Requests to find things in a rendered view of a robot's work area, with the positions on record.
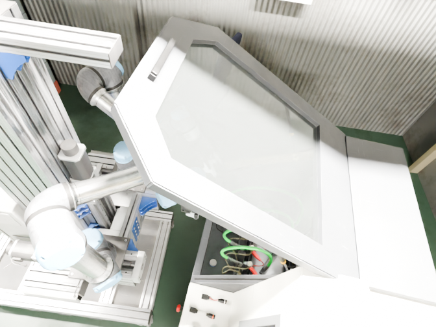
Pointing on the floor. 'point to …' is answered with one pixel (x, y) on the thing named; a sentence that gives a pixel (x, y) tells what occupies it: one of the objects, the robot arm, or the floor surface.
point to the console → (305, 301)
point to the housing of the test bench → (390, 236)
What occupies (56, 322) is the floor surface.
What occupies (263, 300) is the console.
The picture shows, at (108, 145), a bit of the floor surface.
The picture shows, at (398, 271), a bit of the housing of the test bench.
